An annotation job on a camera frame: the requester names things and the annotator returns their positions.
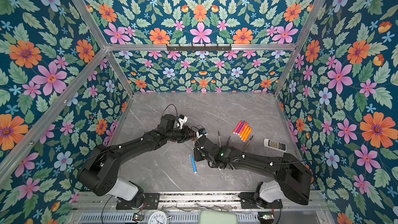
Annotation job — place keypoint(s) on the blue highlighter pen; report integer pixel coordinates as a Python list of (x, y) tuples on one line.
[(195, 171)]

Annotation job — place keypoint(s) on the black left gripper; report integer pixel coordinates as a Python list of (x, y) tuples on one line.
[(185, 131)]

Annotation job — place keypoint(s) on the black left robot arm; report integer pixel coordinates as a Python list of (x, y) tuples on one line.
[(100, 171)]

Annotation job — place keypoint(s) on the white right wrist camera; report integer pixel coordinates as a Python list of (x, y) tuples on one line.
[(201, 132)]

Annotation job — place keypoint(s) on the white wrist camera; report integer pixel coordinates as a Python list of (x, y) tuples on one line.
[(181, 121), (201, 132)]

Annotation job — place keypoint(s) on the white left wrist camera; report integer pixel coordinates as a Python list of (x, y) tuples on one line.
[(181, 121)]

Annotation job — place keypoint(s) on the pink red highlighter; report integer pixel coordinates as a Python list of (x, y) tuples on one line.
[(236, 127)]

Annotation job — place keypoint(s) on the pale green box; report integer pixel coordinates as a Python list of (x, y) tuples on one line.
[(217, 217)]

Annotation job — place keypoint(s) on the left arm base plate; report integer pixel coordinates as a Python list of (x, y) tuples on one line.
[(145, 201)]

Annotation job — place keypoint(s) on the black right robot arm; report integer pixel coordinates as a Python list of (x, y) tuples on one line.
[(291, 179)]

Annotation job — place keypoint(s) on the white remote control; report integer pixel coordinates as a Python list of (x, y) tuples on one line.
[(275, 145)]

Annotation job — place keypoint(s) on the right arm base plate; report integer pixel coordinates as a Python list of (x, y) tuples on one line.
[(252, 200)]

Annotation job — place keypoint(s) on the purple highlighter pen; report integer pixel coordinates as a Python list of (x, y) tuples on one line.
[(240, 127)]

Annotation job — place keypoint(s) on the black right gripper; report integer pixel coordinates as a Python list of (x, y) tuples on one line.
[(200, 148)]

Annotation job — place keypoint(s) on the black hook rail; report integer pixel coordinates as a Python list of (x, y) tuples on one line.
[(194, 48)]

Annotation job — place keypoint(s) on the white alarm clock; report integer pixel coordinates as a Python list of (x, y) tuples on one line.
[(158, 217)]

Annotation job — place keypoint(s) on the orange highlighter group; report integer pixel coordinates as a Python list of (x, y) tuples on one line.
[(247, 134)]

